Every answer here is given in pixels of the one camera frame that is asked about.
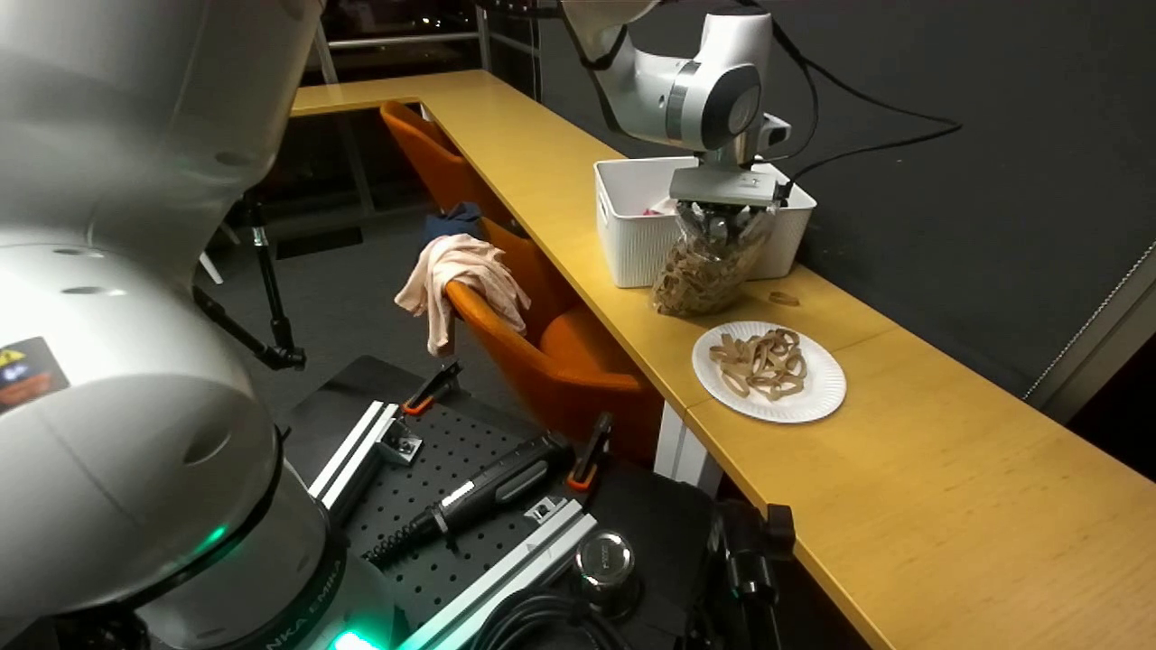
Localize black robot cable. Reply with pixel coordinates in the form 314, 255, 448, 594
762, 14, 967, 186

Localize cream cloth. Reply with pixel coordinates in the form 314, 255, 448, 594
390, 232, 536, 362

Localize clear bag of rubber bands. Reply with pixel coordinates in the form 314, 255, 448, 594
650, 200, 775, 321

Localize bunch of tan rubber bands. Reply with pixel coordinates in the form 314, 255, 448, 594
714, 346, 787, 401

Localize black tool handle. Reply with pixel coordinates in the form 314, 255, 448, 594
360, 433, 572, 570

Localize black tripod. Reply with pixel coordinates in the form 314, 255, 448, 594
191, 195, 310, 377

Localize bare orange office chair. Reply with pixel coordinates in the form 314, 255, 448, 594
377, 96, 515, 236

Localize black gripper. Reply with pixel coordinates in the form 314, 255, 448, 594
675, 195, 775, 267

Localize black perforated breadboard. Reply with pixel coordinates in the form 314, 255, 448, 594
277, 350, 714, 650

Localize orange handled clamp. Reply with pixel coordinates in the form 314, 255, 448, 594
398, 357, 465, 424
561, 408, 616, 497

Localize white plastic storage bin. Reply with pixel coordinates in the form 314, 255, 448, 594
590, 150, 821, 292

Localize white paper plate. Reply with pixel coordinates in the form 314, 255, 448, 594
689, 318, 852, 428

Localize dark blue cloth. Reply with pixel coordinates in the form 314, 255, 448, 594
420, 201, 489, 245

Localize orange office chair with cloth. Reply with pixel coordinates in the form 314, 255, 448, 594
439, 225, 667, 464

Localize white table leg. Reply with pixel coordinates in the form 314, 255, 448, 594
650, 401, 726, 497

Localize grey metal railing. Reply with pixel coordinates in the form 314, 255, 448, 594
321, 27, 489, 54

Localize aluminium extrusion bar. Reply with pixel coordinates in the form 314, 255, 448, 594
316, 403, 406, 510
422, 510, 603, 650
303, 397, 390, 507
395, 495, 585, 650

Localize round metal cap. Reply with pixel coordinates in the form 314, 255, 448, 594
572, 532, 639, 594

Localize white items in bin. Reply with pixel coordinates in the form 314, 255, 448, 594
625, 192, 678, 225

